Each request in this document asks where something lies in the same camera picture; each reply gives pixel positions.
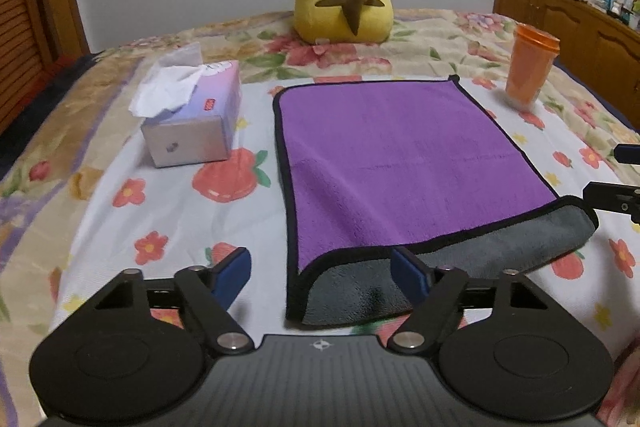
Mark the wooden cabinet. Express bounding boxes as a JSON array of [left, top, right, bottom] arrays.
[[494, 0, 639, 128]]

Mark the purple tissue box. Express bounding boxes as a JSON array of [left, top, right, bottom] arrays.
[[128, 42, 241, 168]]

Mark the orange plastic cup with lid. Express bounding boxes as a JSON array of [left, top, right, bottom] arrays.
[[506, 23, 560, 110]]

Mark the purple and grey towel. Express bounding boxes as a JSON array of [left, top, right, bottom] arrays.
[[272, 77, 599, 327]]

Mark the white floral cloth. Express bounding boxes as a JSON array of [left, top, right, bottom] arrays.
[[53, 81, 639, 351]]

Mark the wooden louvered wardrobe door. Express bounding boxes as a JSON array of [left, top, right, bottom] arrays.
[[1, 0, 89, 129]]

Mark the floral bed blanket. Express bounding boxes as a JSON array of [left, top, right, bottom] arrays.
[[1, 9, 639, 426]]

